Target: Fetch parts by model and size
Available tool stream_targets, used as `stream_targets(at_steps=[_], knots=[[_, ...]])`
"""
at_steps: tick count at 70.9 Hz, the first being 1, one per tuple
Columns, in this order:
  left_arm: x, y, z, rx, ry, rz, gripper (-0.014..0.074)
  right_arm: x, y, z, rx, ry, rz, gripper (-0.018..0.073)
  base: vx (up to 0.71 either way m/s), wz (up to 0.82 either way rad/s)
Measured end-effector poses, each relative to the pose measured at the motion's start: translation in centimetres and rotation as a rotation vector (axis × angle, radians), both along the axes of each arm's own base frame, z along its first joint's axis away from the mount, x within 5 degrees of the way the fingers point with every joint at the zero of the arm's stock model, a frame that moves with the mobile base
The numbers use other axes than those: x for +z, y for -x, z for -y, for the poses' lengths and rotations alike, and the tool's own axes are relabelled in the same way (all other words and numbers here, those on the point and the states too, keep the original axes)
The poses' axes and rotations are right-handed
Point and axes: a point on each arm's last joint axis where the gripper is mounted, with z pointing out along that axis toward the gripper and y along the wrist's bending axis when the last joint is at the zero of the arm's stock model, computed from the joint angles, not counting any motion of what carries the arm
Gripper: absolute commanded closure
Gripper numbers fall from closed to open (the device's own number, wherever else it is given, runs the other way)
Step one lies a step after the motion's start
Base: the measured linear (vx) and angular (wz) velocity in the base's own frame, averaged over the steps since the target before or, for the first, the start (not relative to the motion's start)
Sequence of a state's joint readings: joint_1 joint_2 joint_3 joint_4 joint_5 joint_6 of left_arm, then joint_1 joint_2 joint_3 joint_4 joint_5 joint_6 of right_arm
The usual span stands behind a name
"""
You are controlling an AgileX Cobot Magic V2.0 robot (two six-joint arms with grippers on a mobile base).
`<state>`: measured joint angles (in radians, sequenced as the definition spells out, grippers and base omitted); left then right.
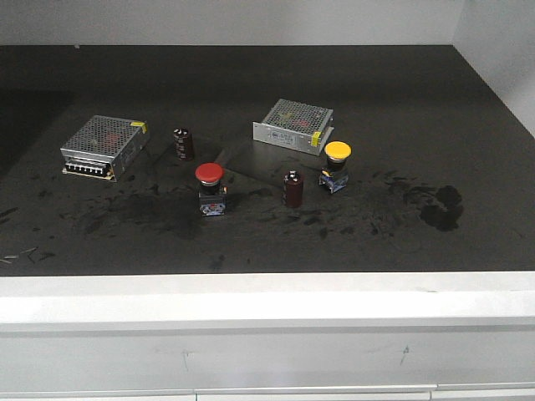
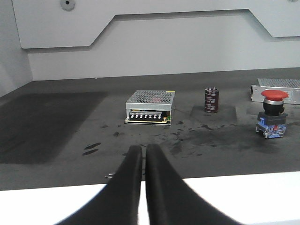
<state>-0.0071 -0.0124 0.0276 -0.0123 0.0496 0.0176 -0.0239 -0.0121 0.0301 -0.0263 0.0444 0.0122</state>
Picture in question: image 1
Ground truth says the left metal mesh power supply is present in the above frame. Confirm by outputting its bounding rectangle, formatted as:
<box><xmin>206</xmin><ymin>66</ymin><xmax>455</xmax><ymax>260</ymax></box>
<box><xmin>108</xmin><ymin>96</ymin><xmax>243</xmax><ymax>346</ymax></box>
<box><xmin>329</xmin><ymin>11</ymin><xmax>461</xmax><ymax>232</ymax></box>
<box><xmin>60</xmin><ymin>115</ymin><xmax>150</xmax><ymax>182</ymax></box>

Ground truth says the right metal mesh power supply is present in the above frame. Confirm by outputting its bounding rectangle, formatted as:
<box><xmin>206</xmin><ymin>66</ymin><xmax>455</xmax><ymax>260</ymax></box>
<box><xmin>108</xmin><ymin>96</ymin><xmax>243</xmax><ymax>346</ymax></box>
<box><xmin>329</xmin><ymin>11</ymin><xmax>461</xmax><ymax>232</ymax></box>
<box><xmin>252</xmin><ymin>99</ymin><xmax>334</xmax><ymax>155</ymax></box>

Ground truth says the yellow mushroom push button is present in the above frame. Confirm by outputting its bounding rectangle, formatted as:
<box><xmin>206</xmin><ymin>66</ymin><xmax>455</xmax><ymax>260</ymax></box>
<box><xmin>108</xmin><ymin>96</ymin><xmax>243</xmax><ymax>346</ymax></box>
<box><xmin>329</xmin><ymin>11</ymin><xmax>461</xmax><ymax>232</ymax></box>
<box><xmin>318</xmin><ymin>141</ymin><xmax>352</xmax><ymax>194</ymax></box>

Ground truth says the left dark brown capacitor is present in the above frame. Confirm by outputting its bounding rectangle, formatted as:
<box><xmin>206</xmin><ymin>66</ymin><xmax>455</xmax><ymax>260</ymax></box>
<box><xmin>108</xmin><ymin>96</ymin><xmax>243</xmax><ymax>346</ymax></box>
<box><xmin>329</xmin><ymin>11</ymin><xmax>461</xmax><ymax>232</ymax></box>
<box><xmin>173</xmin><ymin>128</ymin><xmax>195</xmax><ymax>161</ymax></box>

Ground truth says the dark brown capacitor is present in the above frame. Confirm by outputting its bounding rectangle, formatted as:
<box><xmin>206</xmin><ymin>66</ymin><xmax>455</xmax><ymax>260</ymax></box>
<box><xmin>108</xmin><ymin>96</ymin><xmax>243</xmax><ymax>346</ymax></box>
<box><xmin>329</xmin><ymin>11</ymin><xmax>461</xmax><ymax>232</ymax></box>
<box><xmin>283</xmin><ymin>170</ymin><xmax>304</xmax><ymax>208</ymax></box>
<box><xmin>173</xmin><ymin>128</ymin><xmax>195</xmax><ymax>161</ymax></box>

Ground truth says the metal mesh power supply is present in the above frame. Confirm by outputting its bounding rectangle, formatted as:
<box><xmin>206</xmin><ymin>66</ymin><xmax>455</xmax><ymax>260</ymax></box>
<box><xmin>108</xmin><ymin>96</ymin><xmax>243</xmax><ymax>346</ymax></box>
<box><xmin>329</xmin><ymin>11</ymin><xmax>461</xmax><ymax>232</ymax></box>
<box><xmin>60</xmin><ymin>115</ymin><xmax>150</xmax><ymax>182</ymax></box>
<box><xmin>252</xmin><ymin>99</ymin><xmax>334</xmax><ymax>155</ymax></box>

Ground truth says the right dark brown capacitor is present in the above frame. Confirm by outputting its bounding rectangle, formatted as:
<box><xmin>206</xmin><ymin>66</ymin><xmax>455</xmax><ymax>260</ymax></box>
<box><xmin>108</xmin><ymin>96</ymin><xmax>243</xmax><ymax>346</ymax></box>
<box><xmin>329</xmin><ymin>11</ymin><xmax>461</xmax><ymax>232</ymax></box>
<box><xmin>283</xmin><ymin>170</ymin><xmax>304</xmax><ymax>208</ymax></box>

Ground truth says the red mushroom push button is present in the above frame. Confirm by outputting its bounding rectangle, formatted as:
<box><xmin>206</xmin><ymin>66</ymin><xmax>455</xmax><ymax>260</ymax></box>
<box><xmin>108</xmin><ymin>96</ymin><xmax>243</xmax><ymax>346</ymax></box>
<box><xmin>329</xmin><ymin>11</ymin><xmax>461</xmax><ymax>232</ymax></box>
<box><xmin>195</xmin><ymin>162</ymin><xmax>227</xmax><ymax>216</ymax></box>

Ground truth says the white cabinet drawer front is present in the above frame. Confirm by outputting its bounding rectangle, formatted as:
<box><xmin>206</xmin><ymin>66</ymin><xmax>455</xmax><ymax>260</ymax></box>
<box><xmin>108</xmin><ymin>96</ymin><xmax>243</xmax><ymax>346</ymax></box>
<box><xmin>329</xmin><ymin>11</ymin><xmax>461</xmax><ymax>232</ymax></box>
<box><xmin>1</xmin><ymin>325</ymin><xmax>534</xmax><ymax>398</ymax></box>

